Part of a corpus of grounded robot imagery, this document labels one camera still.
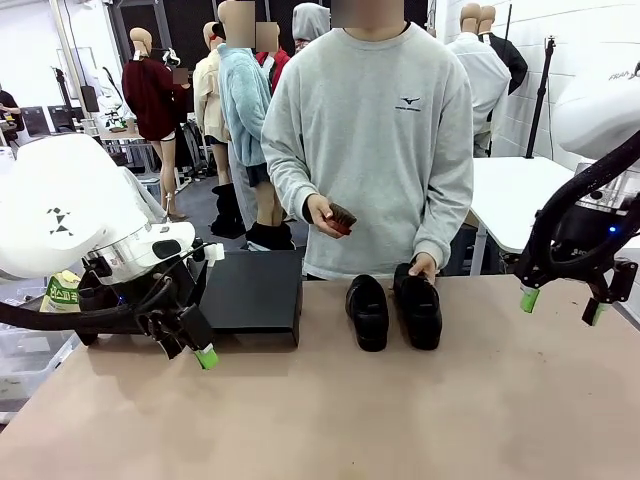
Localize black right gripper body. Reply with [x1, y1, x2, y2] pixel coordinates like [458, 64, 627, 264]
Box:
[546, 203, 640, 275]

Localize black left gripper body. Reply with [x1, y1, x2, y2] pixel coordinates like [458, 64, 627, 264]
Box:
[112, 259, 207, 317]

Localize black loafer shoe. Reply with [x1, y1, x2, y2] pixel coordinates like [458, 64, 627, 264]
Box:
[344, 274, 390, 353]
[392, 262, 444, 351]
[77, 257, 124, 316]

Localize brown shoe brush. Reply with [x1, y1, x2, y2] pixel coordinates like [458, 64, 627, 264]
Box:
[319, 201, 358, 239]

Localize person's right forearm grey sleeve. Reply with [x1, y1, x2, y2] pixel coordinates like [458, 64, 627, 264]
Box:
[260, 144, 321, 221]

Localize person's left forearm grey sleeve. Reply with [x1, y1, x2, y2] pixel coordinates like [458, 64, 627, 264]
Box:
[412, 169, 474, 264]

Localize black metal shoe stand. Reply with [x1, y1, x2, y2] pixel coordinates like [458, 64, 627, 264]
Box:
[199, 248, 305, 349]
[74, 279, 201, 350]

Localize black tripod stand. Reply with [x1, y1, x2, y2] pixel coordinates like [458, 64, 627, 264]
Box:
[524, 34, 559, 160]

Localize black box on stand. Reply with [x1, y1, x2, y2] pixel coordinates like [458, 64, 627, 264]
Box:
[79, 84, 100, 114]

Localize person's left hand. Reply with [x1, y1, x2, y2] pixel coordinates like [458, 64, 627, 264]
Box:
[408, 252, 439, 286]

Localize person's right hand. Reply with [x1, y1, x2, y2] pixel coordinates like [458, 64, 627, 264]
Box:
[301, 193, 335, 231]

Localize white side table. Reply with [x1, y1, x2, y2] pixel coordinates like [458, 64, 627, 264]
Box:
[467, 155, 581, 281]

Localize green white snack bag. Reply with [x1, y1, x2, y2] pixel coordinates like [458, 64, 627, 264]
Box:
[39, 269, 84, 314]

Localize black fuzzy mannequin boots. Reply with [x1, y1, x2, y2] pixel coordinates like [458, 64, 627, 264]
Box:
[209, 182, 247, 240]
[244, 222, 296, 251]

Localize clear plastic storage bin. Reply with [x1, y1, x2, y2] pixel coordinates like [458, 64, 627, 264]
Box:
[0, 322, 81, 401]

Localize wooden background table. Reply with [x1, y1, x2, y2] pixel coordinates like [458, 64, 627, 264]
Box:
[97, 124, 156, 169]

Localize mannequin in white shirt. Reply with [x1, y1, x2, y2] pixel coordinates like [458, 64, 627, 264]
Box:
[444, 2, 512, 159]

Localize mannequin in maroon sweater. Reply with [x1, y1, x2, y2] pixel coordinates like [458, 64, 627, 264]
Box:
[121, 27, 190, 224]

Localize mannequin in beige jacket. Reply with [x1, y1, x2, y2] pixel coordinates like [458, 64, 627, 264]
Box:
[192, 22, 234, 186]

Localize black monitor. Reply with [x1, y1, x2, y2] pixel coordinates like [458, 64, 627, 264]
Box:
[47, 104, 84, 134]
[19, 105, 51, 136]

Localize mannequin in black jacket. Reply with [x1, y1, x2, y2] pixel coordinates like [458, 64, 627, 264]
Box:
[477, 4, 530, 96]

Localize mannequin in light blue fleece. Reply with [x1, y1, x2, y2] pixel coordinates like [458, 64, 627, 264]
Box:
[217, 0, 291, 231]

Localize person in grey sweatshirt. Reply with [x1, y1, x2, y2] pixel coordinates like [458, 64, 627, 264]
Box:
[260, 22, 475, 281]

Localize seated background person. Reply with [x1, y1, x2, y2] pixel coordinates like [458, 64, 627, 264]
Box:
[0, 82, 24, 146]

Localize mannequin in grey hoodie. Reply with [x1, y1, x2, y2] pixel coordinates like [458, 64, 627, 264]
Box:
[292, 2, 332, 44]

